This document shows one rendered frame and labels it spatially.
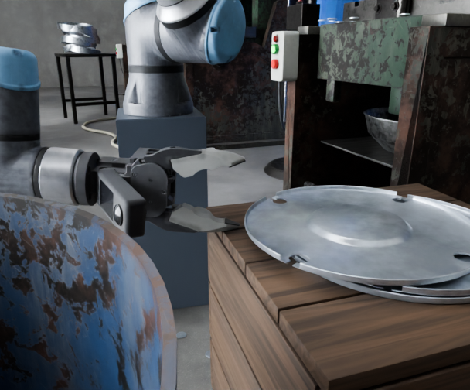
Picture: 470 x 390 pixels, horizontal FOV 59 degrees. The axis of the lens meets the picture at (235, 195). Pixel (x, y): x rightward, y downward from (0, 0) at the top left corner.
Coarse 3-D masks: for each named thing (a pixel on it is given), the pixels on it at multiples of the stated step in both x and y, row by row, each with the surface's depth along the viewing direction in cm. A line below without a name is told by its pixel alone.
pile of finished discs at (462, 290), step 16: (464, 208) 60; (304, 256) 46; (464, 256) 47; (352, 288) 42; (368, 288) 41; (384, 288) 42; (400, 288) 41; (416, 288) 40; (432, 288) 41; (448, 288) 41; (464, 288) 41
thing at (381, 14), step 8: (376, 0) 103; (384, 0) 101; (392, 0) 98; (400, 0) 96; (408, 0) 96; (376, 8) 102; (384, 8) 101; (392, 8) 98; (400, 8) 97; (408, 8) 97; (376, 16) 104; (384, 16) 101; (392, 16) 99; (400, 16) 97
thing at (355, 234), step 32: (288, 192) 65; (320, 192) 65; (352, 192) 65; (384, 192) 65; (256, 224) 53; (288, 224) 53; (320, 224) 52; (352, 224) 52; (384, 224) 52; (416, 224) 53; (448, 224) 53; (288, 256) 45; (320, 256) 45; (352, 256) 45; (384, 256) 45; (416, 256) 45; (448, 256) 45
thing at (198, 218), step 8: (176, 208) 55; (184, 208) 54; (192, 208) 55; (200, 208) 59; (176, 216) 54; (184, 216) 54; (192, 216) 54; (200, 216) 55; (208, 216) 55; (184, 224) 55; (192, 224) 55; (200, 224) 55; (208, 224) 55; (216, 224) 55; (224, 224) 55; (232, 224) 55
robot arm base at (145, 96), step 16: (128, 80) 87; (144, 80) 84; (160, 80) 84; (176, 80) 86; (128, 96) 86; (144, 96) 84; (160, 96) 84; (176, 96) 86; (128, 112) 87; (144, 112) 85; (160, 112) 85; (176, 112) 86
